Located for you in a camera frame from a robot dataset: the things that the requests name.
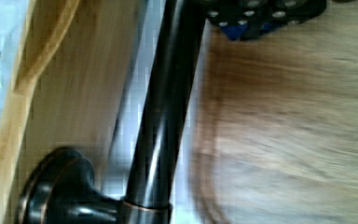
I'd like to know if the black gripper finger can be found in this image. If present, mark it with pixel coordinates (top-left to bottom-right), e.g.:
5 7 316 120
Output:
205 0 327 41

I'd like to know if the large wooden cutting board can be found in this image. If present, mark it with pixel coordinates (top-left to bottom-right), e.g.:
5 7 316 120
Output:
191 0 358 224

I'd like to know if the wooden drawer with black handle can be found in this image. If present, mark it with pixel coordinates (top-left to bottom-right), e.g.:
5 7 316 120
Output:
0 0 205 224

